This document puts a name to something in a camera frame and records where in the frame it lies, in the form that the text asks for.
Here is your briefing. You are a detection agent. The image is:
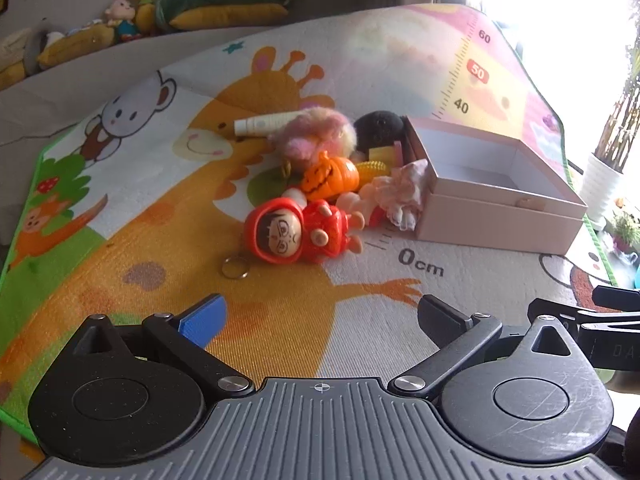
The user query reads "white plant pot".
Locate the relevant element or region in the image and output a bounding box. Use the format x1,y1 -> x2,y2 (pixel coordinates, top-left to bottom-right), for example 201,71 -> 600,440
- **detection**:
580,152 -> 624,226

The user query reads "yellow and pink toy block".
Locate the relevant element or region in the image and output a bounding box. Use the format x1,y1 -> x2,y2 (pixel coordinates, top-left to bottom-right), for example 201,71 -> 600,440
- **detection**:
369,141 -> 405,166

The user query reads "pink fluffy plush toy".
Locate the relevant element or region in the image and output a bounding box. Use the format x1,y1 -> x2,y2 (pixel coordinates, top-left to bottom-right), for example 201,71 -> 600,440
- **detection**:
267,107 -> 357,165

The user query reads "yellow duck toy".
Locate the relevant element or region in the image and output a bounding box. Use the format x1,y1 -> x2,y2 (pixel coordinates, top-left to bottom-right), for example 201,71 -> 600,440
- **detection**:
134,0 -> 157,34

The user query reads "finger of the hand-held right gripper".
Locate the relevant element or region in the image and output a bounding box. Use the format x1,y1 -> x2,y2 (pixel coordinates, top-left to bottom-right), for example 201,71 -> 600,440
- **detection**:
591,285 -> 640,312
527,298 -> 640,333

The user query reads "pink cardboard box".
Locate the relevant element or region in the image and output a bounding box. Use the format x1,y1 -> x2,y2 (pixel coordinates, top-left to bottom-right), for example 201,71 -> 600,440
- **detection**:
402,115 -> 588,255

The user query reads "cartoon giraffe play mat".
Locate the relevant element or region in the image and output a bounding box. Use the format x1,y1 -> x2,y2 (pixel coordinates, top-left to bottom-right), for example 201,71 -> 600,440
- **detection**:
0,2 -> 621,463

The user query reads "small potted plant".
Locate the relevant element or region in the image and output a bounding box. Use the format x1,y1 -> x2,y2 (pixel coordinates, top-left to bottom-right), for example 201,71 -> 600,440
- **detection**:
606,210 -> 640,257

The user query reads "yellow plush toy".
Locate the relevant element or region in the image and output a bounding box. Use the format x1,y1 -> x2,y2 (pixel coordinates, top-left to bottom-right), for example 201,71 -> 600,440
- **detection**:
37,24 -> 117,71

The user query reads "white cream tube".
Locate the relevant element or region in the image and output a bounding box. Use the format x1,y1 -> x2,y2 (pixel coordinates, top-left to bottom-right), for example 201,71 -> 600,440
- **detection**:
234,110 -> 301,137

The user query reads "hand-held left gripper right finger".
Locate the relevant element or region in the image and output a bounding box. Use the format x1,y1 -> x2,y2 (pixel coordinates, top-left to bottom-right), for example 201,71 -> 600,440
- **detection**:
387,294 -> 593,401

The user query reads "red hooded doll keychain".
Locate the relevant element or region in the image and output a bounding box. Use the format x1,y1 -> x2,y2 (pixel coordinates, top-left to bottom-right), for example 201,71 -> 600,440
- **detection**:
222,197 -> 366,279

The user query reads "yellow corn toy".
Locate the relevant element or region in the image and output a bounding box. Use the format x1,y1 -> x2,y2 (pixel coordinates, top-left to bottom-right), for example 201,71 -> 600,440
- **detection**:
354,160 -> 388,184

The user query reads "bamboo plant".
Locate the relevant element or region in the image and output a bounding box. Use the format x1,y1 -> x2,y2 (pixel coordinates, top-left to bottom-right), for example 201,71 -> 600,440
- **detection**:
592,35 -> 640,173

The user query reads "orange pumpkin toy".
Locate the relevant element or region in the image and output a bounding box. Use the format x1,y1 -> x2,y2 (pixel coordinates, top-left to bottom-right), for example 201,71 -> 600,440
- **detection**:
300,152 -> 361,200

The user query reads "black plush toy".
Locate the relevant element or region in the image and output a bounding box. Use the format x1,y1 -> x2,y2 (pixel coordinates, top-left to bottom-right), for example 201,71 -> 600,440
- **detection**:
352,111 -> 407,154

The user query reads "monkey doll figure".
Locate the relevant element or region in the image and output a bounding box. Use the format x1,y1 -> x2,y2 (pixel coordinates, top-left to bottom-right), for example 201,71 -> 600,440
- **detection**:
104,0 -> 142,44

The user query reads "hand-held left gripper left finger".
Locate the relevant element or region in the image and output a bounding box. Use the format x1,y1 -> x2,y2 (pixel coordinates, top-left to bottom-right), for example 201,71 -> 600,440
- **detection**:
75,294 -> 257,398

